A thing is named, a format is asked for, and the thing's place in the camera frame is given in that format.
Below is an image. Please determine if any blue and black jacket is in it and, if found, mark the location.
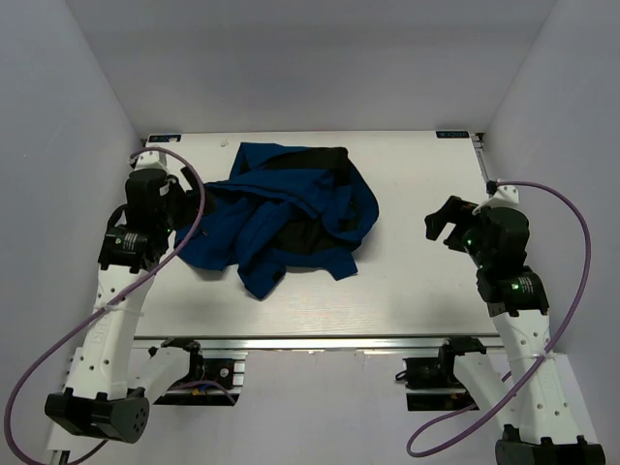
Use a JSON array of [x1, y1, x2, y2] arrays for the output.
[[175, 142, 380, 299]]

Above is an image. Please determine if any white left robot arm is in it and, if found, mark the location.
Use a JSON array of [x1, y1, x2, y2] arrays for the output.
[[45, 147, 207, 444]]

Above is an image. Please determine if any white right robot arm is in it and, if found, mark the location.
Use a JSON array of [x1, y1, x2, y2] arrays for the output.
[[424, 181, 605, 464]]

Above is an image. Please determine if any left blue table label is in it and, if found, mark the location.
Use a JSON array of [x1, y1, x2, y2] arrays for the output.
[[147, 135, 181, 143]]

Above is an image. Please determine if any blue table label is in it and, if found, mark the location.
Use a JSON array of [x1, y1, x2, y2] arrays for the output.
[[147, 135, 181, 143], [435, 131, 470, 140]]

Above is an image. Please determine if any right blue table label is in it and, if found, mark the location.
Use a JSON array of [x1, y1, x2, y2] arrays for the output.
[[435, 131, 470, 140]]

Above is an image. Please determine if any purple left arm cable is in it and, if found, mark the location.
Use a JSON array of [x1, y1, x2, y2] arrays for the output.
[[4, 147, 209, 465]]

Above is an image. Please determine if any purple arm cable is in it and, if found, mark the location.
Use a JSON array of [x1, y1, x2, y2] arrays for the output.
[[4, 147, 209, 465], [405, 179, 593, 457]]

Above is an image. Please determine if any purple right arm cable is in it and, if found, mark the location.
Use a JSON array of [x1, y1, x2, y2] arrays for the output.
[[405, 179, 593, 457]]

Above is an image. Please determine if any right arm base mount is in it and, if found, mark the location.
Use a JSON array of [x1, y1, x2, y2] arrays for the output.
[[394, 357, 478, 412]]

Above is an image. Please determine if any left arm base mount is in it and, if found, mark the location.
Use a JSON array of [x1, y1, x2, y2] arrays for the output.
[[155, 356, 245, 407]]

